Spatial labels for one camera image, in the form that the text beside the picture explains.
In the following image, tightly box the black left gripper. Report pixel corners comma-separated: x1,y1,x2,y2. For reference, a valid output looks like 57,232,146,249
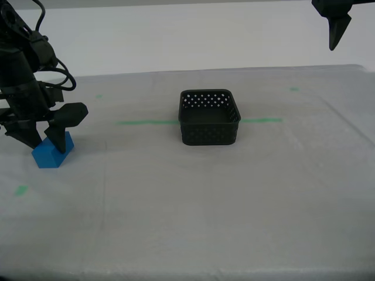
0,52,89,155

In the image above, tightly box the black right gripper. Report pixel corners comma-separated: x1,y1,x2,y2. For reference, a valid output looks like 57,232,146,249
311,0,375,52

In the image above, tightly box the blue rectangular block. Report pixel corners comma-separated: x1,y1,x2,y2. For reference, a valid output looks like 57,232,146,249
31,131,75,169

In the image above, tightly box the black perforated plastic basket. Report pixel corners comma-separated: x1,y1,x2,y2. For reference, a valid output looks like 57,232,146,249
178,88,243,146

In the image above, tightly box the white table cloth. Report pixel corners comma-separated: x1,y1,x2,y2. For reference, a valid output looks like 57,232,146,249
0,64,375,281

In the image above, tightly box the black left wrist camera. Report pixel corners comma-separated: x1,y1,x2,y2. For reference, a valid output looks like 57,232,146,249
43,85,64,104

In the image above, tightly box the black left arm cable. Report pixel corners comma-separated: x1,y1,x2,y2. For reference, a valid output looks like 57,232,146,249
30,0,77,92

